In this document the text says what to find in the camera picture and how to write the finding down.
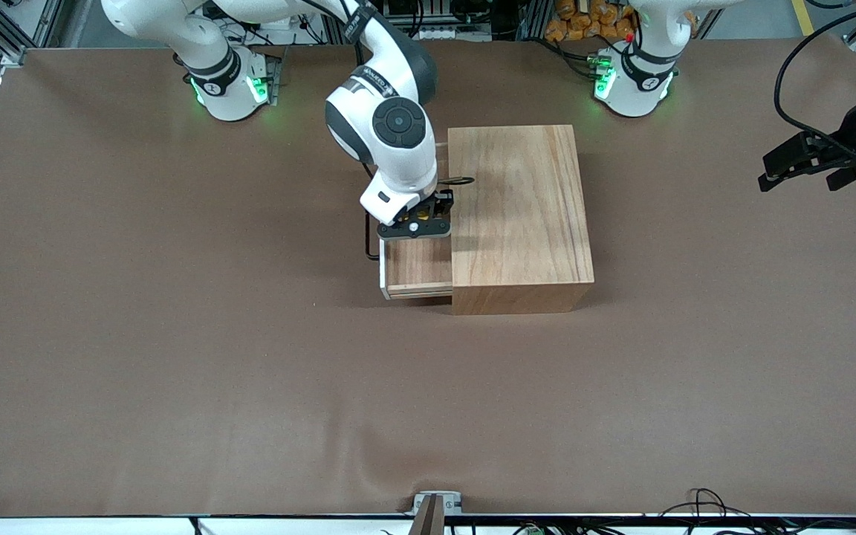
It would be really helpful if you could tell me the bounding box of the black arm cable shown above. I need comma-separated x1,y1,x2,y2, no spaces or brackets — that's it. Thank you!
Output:
291,0,475,187
774,0,856,161

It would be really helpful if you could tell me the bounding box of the brownish camera post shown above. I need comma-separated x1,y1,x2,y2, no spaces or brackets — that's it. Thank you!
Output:
408,496,446,535

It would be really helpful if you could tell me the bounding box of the brown table cover sheet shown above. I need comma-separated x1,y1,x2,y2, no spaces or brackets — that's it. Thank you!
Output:
0,33,856,519

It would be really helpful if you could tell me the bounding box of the grey metal clamp bracket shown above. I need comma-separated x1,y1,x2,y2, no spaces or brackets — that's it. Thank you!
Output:
412,490,464,518

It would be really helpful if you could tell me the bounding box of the light wooden drawer cabinet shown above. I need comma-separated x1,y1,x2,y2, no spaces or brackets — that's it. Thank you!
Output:
447,125,597,316

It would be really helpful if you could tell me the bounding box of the orange packaged items pile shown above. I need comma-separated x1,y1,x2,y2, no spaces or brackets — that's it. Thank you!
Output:
545,0,638,43

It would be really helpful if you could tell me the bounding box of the black looped cable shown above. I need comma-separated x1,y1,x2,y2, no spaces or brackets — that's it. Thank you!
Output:
657,487,757,521

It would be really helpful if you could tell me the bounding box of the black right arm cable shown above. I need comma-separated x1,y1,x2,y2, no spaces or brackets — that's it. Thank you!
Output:
291,0,475,187

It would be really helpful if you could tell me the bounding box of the metal base mounting bracket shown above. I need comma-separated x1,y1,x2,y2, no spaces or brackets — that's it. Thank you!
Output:
253,45,288,105

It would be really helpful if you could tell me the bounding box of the black cable along table edge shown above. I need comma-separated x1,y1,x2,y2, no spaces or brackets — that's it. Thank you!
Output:
447,520,856,535

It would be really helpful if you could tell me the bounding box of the wooden drawer with black handle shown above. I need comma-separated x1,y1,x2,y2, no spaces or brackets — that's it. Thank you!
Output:
365,141,455,302

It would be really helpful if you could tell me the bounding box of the aluminium rack upright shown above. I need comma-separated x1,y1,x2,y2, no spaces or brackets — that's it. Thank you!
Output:
521,0,548,42

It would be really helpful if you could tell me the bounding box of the white vented device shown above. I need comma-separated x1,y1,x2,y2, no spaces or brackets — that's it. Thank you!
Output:
435,26,494,42

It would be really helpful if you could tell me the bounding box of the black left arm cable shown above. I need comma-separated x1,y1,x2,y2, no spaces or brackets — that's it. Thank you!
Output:
774,0,856,161

